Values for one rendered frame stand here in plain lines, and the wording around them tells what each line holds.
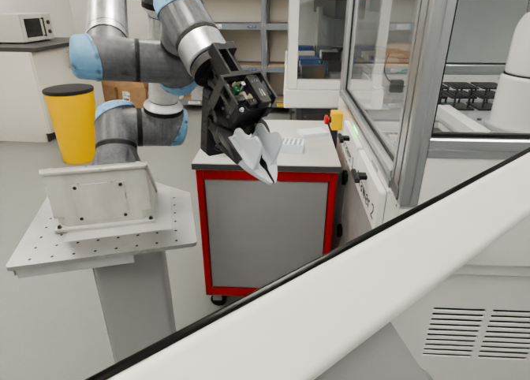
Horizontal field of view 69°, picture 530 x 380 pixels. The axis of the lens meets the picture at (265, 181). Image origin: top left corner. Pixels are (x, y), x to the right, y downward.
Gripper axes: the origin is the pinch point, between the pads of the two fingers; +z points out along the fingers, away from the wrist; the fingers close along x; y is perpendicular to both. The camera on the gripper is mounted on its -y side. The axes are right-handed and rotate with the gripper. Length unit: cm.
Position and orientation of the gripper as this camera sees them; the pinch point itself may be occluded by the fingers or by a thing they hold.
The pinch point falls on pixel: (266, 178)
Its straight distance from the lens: 55.9
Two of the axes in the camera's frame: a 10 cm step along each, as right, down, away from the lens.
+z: 4.7, 8.4, -2.8
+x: 7.9, -2.6, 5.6
